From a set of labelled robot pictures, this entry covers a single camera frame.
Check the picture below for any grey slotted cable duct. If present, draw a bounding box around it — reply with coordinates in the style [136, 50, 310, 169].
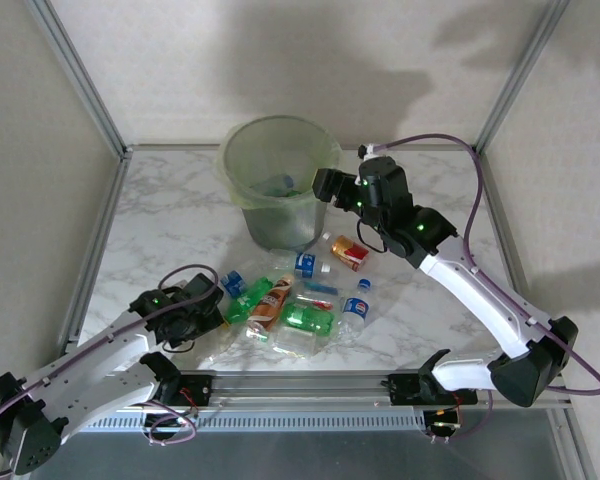
[87, 410, 429, 432]

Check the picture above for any green soda bottle yellow cap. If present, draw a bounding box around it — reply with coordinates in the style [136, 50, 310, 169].
[221, 276, 275, 331]

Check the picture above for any grey mesh waste bin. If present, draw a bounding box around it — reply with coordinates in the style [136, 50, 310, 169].
[222, 115, 341, 254]

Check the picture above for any aluminium table side rail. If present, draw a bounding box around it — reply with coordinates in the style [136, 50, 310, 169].
[472, 149, 556, 371]
[57, 149, 131, 351]

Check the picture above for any green soda bottle gold cap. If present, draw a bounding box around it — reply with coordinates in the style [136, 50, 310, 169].
[281, 301, 339, 335]

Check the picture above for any clear bottle blue label white cap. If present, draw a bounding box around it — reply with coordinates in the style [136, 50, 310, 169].
[268, 251, 342, 280]

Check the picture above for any aluminium frame post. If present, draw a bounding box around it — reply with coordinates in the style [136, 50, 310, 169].
[472, 0, 571, 154]
[22, 0, 131, 156]

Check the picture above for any aluminium table edge rail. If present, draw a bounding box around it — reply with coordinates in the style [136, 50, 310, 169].
[124, 143, 476, 153]

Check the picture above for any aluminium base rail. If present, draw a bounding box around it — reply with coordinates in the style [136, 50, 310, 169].
[62, 368, 576, 412]

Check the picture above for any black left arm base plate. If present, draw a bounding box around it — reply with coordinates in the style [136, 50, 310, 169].
[169, 373, 215, 407]

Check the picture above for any aluminium lower frame bar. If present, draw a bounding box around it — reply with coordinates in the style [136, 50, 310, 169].
[547, 409, 599, 480]

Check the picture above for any small circuit board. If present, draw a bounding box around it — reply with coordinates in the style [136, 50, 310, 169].
[424, 408, 464, 432]

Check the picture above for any Pepsi bottle blue cap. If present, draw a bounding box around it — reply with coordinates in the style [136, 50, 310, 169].
[338, 278, 374, 334]
[264, 173, 297, 194]

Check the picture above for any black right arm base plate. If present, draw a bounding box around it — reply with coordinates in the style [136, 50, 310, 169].
[387, 372, 480, 406]

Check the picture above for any grey metal panel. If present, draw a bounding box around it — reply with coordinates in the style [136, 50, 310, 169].
[29, 430, 566, 480]

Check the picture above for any brown coffee drink bottle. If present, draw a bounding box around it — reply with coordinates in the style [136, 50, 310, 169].
[244, 272, 296, 341]

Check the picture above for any crushed clear bottle blue label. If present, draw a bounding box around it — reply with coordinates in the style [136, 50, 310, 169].
[219, 269, 250, 301]

